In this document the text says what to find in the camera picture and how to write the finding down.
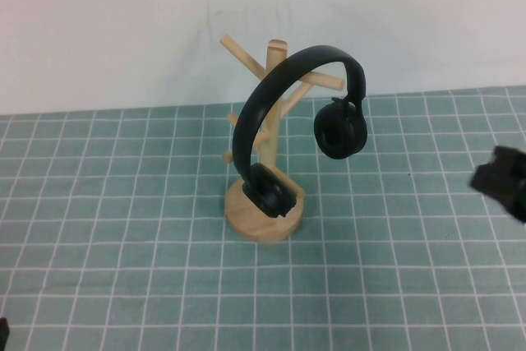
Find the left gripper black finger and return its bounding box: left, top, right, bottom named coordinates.
left=0, top=316, right=12, bottom=351

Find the black over-ear headphones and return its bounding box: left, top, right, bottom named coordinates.
left=230, top=44, right=369, bottom=219

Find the green white-checked tablecloth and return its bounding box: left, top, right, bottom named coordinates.
left=0, top=85, right=526, bottom=351

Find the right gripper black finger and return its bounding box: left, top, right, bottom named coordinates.
left=491, top=145, right=526, bottom=182
left=468, top=163, right=526, bottom=226

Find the wooden tree-shaped headphone stand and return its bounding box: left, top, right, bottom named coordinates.
left=219, top=35, right=344, bottom=244

